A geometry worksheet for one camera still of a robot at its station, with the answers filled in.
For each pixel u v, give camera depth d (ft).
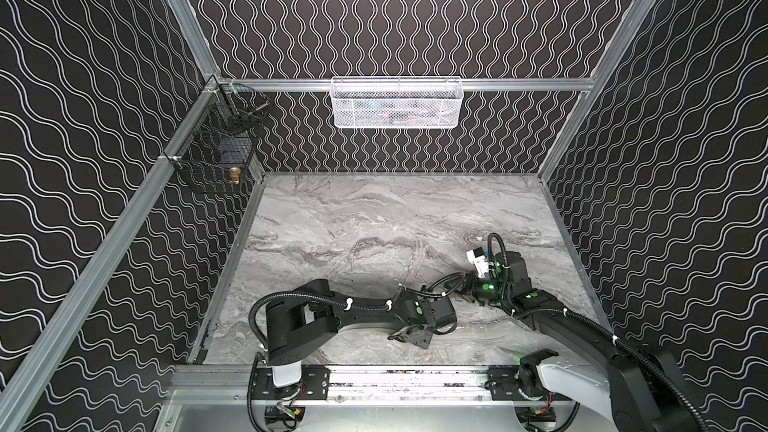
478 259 2.62
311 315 1.62
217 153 3.18
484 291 2.40
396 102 4.30
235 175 2.71
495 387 2.40
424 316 2.09
